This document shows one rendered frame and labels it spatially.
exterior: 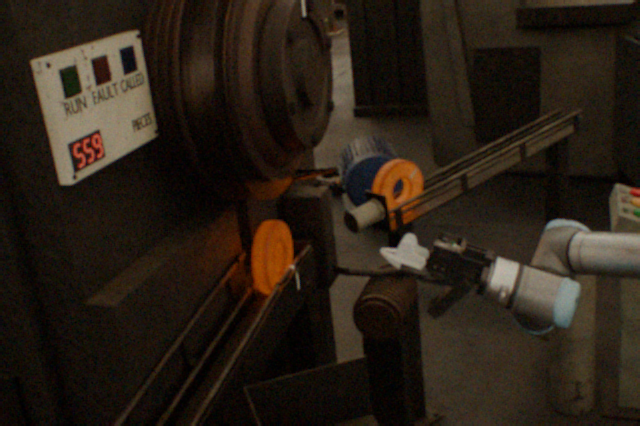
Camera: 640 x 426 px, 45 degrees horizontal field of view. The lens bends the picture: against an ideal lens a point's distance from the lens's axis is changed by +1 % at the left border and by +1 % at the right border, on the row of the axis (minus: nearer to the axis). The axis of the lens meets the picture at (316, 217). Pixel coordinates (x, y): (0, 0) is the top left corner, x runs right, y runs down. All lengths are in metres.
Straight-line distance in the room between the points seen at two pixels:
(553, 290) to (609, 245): 0.15
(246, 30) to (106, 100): 0.27
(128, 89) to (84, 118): 0.13
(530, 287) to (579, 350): 0.80
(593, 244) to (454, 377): 1.05
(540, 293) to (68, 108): 0.88
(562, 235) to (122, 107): 0.90
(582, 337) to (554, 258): 0.64
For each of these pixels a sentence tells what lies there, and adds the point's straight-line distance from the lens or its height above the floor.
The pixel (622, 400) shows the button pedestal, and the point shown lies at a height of 0.03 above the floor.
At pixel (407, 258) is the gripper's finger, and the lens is 1.52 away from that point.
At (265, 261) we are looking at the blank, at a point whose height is 0.76.
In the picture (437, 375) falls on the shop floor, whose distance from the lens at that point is 2.54.
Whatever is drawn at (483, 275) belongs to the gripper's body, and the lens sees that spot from 1.49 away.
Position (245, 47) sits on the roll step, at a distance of 1.34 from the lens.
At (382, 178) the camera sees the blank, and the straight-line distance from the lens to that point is 1.98.
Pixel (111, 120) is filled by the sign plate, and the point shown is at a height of 1.12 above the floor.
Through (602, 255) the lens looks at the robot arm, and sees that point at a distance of 1.57.
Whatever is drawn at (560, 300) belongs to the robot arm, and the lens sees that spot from 1.50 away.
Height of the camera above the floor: 1.37
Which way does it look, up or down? 21 degrees down
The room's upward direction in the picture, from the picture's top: 7 degrees counter-clockwise
